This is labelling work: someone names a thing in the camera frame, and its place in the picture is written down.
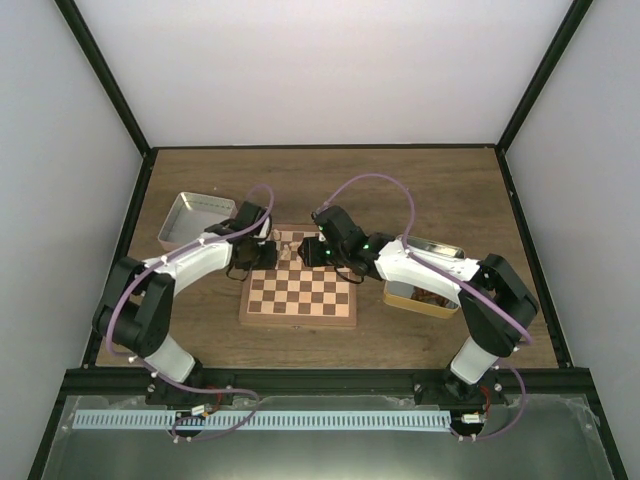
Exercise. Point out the light blue slotted cable duct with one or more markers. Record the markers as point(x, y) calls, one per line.
point(404, 421)

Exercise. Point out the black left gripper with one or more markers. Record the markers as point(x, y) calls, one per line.
point(269, 262)

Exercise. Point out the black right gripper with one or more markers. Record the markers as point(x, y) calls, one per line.
point(312, 257)

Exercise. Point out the pink metal tin tray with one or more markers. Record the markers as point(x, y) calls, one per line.
point(190, 214)

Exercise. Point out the black aluminium frame rail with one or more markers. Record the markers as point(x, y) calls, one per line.
point(427, 385)

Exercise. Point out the wooden chess board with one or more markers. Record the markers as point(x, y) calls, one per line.
point(292, 295)

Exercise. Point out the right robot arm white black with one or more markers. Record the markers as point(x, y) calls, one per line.
point(496, 304)

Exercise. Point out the dark brown chess pieces pile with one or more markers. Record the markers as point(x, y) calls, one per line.
point(428, 297)

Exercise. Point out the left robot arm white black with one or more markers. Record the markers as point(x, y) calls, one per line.
point(135, 309)

